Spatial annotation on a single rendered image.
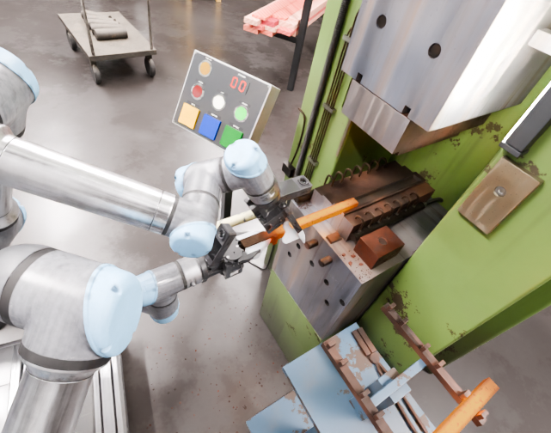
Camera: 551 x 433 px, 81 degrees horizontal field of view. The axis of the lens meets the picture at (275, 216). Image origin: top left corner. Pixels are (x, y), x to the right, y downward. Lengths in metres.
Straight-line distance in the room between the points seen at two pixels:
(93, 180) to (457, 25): 0.68
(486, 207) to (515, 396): 1.60
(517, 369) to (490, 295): 1.46
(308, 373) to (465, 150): 0.91
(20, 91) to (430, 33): 0.75
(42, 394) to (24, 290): 0.14
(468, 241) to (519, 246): 0.12
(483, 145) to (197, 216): 0.99
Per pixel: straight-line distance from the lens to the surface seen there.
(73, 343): 0.51
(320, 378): 1.08
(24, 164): 0.59
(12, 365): 1.14
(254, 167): 0.62
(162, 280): 0.80
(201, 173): 0.65
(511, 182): 0.87
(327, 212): 1.00
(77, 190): 0.57
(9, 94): 0.70
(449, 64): 0.76
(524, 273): 0.96
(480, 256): 0.99
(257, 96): 1.18
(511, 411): 2.32
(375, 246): 1.02
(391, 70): 0.83
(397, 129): 0.83
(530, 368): 2.53
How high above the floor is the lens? 1.70
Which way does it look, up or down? 47 degrees down
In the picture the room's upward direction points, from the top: 14 degrees clockwise
